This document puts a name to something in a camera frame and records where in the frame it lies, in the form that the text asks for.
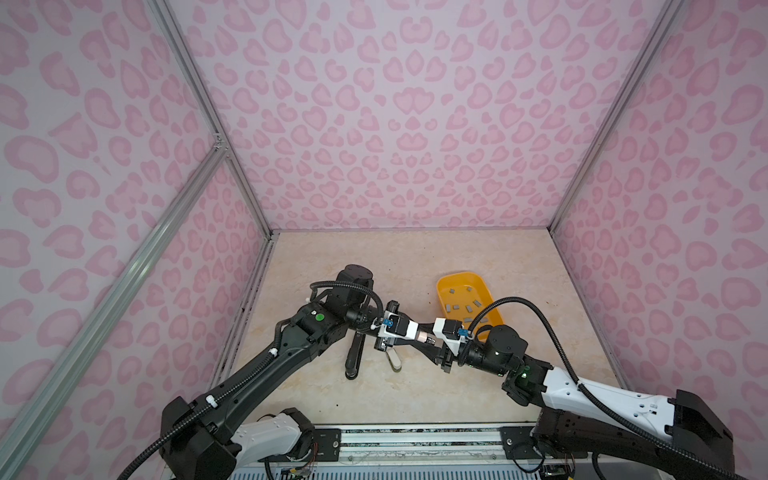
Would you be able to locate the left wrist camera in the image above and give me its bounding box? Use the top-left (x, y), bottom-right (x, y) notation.
top-left (378, 312), bottom-right (419, 341)

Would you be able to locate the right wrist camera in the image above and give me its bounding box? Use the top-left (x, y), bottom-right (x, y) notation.
top-left (435, 318), bottom-right (469, 341)

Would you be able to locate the left black cable conduit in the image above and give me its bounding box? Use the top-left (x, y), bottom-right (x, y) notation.
top-left (116, 279), bottom-right (385, 480)

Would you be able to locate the aluminium frame left diagonal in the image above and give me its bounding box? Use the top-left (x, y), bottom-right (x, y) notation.
top-left (1, 142), bottom-right (228, 479)

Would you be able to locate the black long stapler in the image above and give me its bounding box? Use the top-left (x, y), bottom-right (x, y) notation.
top-left (345, 332), bottom-right (366, 380)

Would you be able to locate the yellow plastic tray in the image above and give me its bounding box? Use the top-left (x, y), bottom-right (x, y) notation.
top-left (436, 271), bottom-right (494, 327)

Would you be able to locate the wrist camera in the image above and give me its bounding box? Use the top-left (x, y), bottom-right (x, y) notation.
top-left (378, 312), bottom-right (419, 341)
top-left (435, 318), bottom-right (469, 341)

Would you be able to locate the right black cable conduit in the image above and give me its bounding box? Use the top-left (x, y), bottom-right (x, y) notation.
top-left (467, 296), bottom-right (748, 480)

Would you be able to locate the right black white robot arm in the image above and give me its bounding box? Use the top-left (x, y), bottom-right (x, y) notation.
top-left (417, 318), bottom-right (737, 479)

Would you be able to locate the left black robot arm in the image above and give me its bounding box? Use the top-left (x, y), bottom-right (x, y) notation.
top-left (158, 264), bottom-right (399, 479)

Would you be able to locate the black cable conduit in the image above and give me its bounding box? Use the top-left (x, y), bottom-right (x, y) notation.
top-left (467, 296), bottom-right (748, 480)
top-left (116, 279), bottom-right (385, 480)

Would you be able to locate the grey mini stapler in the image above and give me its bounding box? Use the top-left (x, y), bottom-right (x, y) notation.
top-left (386, 348), bottom-right (402, 373)

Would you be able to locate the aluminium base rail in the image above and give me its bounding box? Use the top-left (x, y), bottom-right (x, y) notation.
top-left (161, 419), bottom-right (691, 480)

